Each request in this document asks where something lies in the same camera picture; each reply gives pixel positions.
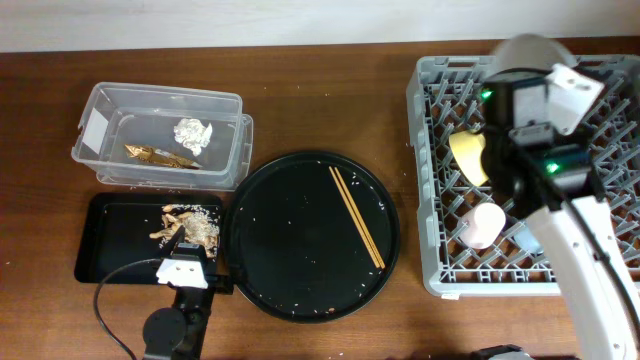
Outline gold snack wrapper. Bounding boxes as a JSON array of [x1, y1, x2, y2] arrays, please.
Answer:
[[124, 144, 202, 170]]

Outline white tissue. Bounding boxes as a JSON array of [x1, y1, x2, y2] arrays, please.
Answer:
[[173, 118, 213, 156]]

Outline wooden chopstick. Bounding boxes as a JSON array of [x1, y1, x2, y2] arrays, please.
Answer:
[[333, 166, 387, 269], [327, 166, 382, 269]]

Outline pink cup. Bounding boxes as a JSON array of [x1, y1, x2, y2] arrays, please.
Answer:
[[459, 202, 506, 249]]

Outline yellow bowl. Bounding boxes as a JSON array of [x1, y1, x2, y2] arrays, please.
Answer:
[[449, 131, 489, 186]]

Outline light blue cup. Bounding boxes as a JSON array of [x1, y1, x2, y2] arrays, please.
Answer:
[[513, 228, 543, 254]]

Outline grey plate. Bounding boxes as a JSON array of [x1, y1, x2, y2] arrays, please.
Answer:
[[487, 34, 577, 76]]

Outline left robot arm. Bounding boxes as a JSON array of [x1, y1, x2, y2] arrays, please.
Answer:
[[92, 225, 234, 360]]

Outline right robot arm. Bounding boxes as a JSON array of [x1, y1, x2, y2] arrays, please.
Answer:
[[480, 65, 639, 359]]

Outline grey dishwasher rack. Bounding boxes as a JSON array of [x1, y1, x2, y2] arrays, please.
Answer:
[[406, 55, 639, 300]]

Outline food scraps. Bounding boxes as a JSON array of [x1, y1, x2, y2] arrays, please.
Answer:
[[149, 204, 221, 260]]

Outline black rectangular tray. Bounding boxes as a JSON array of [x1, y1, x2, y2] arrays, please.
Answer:
[[74, 193, 222, 283]]

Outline round black tray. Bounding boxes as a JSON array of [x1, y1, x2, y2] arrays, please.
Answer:
[[222, 151, 401, 323]]

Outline clear plastic bin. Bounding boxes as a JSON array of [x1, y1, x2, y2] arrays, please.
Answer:
[[71, 82, 253, 191]]

